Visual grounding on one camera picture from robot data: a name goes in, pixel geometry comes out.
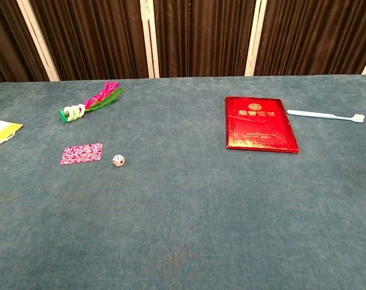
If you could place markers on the pink patterned card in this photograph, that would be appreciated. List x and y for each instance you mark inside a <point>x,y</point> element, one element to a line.
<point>81,153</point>

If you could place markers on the brown folding screen white frame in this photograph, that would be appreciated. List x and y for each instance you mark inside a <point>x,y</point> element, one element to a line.
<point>201,36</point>

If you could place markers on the blue table cloth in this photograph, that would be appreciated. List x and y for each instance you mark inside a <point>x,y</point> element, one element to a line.
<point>183,211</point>

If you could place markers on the white yellow paper bag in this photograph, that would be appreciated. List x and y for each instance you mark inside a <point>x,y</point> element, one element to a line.
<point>1,130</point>

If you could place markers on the light blue toothbrush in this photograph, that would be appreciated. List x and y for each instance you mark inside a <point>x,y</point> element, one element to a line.
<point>325,115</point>

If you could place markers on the white die with coloured pips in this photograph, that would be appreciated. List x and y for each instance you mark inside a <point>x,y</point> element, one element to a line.
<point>118,160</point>

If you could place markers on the red certificate folder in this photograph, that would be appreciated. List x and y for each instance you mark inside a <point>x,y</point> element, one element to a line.
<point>259,124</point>

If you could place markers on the pink green feather shuttlecock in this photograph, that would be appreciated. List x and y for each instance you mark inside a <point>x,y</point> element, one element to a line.
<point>91,102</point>

